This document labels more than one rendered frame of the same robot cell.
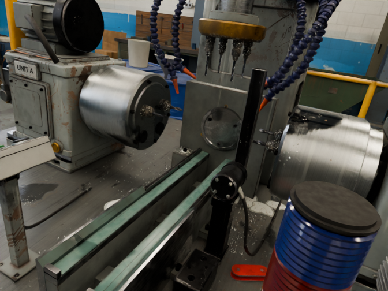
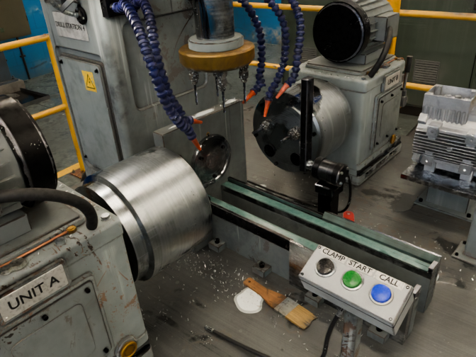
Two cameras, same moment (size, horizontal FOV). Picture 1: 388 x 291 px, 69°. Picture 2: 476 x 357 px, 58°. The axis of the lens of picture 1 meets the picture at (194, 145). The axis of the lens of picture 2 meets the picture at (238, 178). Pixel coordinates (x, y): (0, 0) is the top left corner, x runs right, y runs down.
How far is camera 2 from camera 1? 1.04 m
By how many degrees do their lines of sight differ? 62
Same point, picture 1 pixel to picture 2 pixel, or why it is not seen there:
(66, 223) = (279, 346)
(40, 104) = (86, 316)
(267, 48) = not seen: hidden behind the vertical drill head
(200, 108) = (185, 155)
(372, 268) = (363, 161)
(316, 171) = (336, 127)
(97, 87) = (154, 210)
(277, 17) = (184, 19)
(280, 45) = not seen: hidden behind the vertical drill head
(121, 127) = (207, 225)
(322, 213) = not seen: outside the picture
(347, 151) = (339, 103)
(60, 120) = (121, 305)
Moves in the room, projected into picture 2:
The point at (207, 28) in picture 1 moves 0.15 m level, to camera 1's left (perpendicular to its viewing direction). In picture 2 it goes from (232, 63) to (207, 83)
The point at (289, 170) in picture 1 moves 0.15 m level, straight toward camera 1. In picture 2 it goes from (326, 138) to (377, 151)
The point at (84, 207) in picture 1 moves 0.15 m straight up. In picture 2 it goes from (248, 332) to (245, 281)
